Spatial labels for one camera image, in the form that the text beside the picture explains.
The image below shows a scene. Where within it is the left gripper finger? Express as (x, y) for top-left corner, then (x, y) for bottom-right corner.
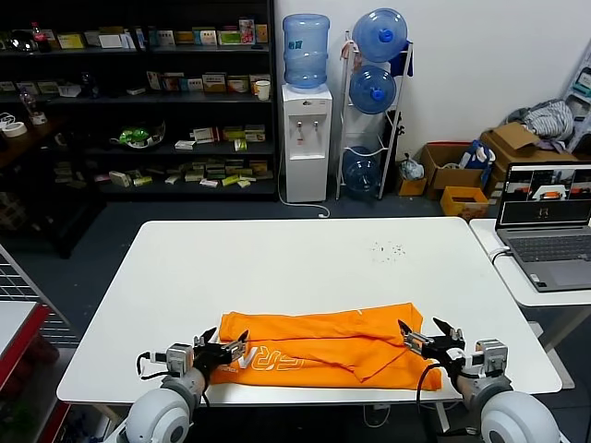
(220, 329), (251, 359)
(193, 326), (219, 347)

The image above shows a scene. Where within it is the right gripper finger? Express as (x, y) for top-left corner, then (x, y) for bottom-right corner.
(431, 317), (465, 345)
(397, 318), (433, 354)

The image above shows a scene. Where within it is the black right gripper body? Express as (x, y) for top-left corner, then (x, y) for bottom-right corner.
(422, 339), (465, 365)

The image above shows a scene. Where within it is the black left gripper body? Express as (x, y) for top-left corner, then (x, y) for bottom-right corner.
(191, 343), (232, 370)

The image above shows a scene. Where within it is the orange t-shirt with white print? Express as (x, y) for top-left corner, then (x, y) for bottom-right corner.
(210, 302), (443, 392)

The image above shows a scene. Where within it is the grey clothes pile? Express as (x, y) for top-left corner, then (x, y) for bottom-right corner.
(512, 99), (578, 151)

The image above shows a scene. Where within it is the white side table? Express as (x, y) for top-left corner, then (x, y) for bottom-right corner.
(469, 216), (591, 354)

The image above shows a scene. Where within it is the grey open laptop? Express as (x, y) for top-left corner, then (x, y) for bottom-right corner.
(496, 162), (591, 294)

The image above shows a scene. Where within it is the orange open box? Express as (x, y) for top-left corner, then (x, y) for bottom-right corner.
(440, 186), (490, 220)

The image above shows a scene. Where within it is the small yellow cardboard box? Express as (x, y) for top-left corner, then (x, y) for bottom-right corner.
(397, 177), (429, 198)

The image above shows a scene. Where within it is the large open cardboard box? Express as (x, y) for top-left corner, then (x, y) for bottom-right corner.
(420, 141), (486, 200)

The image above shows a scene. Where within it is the grey plastic bag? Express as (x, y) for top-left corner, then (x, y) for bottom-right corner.
(399, 155), (426, 182)

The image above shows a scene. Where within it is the blue and white bag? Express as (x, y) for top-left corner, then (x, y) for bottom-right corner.
(459, 139), (498, 170)

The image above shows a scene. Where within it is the white red striped box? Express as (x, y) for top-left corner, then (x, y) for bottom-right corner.
(190, 126), (220, 144)

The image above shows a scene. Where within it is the black stand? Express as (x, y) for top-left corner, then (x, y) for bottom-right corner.
(382, 110), (406, 186)

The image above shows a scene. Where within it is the cardboard box with open flaps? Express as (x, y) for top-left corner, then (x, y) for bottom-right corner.
(479, 121), (581, 195)

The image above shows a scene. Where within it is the bowl with green fruit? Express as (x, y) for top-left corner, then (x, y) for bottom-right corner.
(110, 120), (166, 150)

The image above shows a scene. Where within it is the white water dispenser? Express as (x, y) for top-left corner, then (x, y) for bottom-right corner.
(281, 85), (333, 203)

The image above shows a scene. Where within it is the black shelving unit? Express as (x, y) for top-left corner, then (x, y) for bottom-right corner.
(0, 0), (277, 202)

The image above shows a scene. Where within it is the white plastic drawer rack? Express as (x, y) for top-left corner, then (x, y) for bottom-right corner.
(561, 66), (591, 153)

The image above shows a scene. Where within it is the dark blue bottle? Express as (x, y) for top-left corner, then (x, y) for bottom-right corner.
(81, 71), (101, 98)

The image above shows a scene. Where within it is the clear plastic bottle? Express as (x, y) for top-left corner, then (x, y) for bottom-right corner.
(20, 89), (49, 125)

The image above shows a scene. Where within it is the upright blue water jug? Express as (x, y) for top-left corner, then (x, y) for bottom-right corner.
(282, 13), (332, 90)

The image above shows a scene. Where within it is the tilted blue water jug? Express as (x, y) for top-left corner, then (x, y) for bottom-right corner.
(352, 7), (409, 64)

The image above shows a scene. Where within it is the tall pink printed box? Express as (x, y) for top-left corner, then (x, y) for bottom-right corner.
(237, 18), (257, 45)

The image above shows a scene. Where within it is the cola bottle red label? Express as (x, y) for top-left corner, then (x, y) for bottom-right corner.
(30, 20), (53, 52)

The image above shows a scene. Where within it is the shiny glass bowl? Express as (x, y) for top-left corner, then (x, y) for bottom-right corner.
(7, 28), (39, 52)

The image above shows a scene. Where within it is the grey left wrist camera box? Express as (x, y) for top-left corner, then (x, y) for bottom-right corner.
(164, 342), (195, 376)

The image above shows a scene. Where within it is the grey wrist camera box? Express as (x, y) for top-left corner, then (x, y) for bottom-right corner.
(464, 339), (509, 377)
(164, 342), (195, 376)

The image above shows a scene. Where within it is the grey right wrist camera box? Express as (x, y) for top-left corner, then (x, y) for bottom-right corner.
(464, 339), (509, 377)

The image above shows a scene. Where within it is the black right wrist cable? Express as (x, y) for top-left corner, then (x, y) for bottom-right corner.
(415, 363), (444, 443)

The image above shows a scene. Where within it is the white cable under table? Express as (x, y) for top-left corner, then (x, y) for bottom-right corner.
(362, 403), (392, 428)

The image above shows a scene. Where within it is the white laptop cable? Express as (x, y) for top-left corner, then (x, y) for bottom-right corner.
(489, 246), (513, 268)

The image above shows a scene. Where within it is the white dispenser power cable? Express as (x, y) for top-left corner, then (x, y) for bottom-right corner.
(278, 151), (332, 218)

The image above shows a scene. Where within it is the white wire grid panel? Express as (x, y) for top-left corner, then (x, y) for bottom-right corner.
(0, 242), (78, 345)

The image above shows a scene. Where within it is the white wire jug rack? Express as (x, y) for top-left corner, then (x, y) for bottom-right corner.
(335, 30), (415, 200)

